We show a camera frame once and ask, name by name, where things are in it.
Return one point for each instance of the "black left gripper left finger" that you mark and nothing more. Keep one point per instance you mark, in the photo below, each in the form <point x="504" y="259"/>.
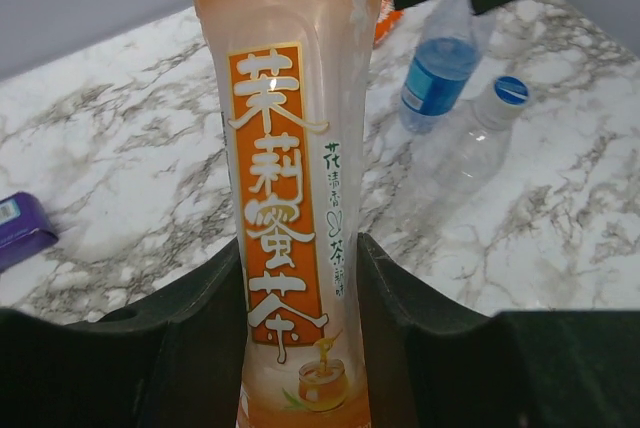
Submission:
<point x="171" y="359"/>

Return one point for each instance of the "orange drink bottle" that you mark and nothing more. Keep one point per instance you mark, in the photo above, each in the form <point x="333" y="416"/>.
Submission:
<point x="292" y="78"/>

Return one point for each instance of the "clear bottle blue label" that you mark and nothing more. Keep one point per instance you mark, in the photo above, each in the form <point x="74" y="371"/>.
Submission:
<point x="452" y="44"/>

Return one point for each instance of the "blue white bottle cap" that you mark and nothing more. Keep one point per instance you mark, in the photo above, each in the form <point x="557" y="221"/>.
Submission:
<point x="511" y="90"/>

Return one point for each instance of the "purple white box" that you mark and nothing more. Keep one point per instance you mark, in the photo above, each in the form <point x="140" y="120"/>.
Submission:
<point x="25" y="229"/>

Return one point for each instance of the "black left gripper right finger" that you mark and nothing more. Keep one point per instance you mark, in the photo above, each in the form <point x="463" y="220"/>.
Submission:
<point x="432" y="362"/>

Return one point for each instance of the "orange razor box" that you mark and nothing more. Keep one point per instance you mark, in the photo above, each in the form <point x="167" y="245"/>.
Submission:
<point x="387" y="20"/>

